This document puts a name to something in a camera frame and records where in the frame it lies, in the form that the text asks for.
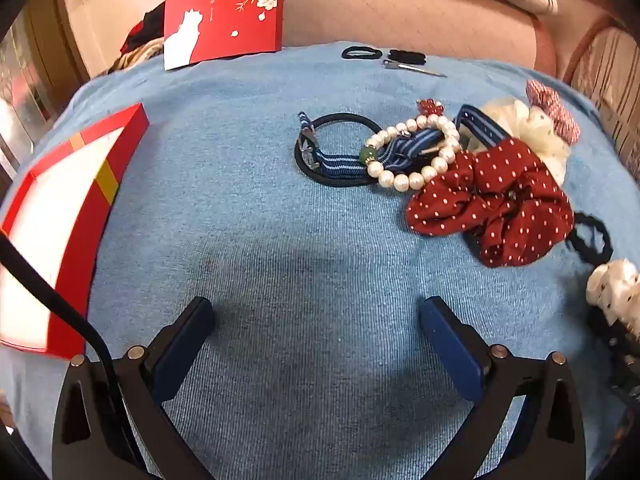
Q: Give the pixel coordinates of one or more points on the red polka dot scrunchie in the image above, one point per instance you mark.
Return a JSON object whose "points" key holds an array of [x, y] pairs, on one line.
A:
{"points": [[490, 195]]}

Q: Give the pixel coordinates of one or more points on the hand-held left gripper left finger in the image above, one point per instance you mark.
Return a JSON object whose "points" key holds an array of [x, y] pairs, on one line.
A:
{"points": [[185, 350]]}

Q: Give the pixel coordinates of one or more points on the wooden glass door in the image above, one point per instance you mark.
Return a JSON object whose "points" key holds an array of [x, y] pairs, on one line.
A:
{"points": [[35, 60]]}

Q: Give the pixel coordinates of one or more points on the blue towel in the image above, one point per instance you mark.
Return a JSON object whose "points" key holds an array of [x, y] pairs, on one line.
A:
{"points": [[300, 260]]}

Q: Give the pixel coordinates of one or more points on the golden scarf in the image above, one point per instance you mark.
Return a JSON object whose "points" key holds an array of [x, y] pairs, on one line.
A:
{"points": [[140, 57]]}

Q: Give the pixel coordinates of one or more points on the dark clothes pile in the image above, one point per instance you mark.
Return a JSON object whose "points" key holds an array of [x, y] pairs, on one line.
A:
{"points": [[150, 25]]}

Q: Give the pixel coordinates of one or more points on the small black scrunchie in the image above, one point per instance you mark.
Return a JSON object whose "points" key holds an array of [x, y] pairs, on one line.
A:
{"points": [[405, 56]]}

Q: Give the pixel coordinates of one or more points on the red box lid with cat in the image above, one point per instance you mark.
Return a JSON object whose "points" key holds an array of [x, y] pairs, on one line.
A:
{"points": [[225, 20]]}

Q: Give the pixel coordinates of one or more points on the red plaid scrunchie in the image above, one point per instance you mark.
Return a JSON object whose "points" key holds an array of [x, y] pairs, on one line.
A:
{"points": [[555, 105]]}

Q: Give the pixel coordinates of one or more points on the white dotted scrunchie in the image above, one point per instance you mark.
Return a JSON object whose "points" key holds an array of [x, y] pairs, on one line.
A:
{"points": [[615, 285]]}

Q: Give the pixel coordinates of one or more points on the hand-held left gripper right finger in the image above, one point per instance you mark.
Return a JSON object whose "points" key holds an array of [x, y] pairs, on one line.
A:
{"points": [[450, 350]]}

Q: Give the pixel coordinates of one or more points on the blue striped ribbon clip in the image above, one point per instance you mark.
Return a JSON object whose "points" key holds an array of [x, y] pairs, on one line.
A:
{"points": [[480, 127]]}

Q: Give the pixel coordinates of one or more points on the red gift box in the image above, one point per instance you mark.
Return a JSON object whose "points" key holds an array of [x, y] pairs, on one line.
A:
{"points": [[50, 200]]}

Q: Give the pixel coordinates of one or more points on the cream tulle scrunchie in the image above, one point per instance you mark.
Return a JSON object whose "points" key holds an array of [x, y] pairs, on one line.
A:
{"points": [[540, 135]]}

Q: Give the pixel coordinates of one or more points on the metal hair clip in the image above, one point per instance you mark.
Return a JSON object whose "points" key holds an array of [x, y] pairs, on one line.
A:
{"points": [[395, 64]]}

